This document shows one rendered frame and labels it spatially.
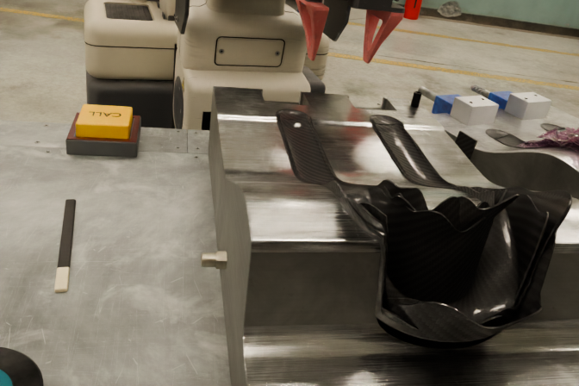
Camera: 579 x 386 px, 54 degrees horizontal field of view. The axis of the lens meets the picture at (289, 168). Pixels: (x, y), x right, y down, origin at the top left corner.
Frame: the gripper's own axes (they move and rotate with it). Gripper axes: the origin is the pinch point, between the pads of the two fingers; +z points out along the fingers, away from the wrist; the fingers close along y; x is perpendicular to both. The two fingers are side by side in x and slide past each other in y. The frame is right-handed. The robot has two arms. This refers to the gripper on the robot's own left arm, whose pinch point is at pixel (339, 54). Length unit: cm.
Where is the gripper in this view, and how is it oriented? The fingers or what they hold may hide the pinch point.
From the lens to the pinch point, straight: 74.6
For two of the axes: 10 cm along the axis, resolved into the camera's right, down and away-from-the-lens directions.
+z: -1.4, 8.8, 4.5
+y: 9.4, -0.2, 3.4
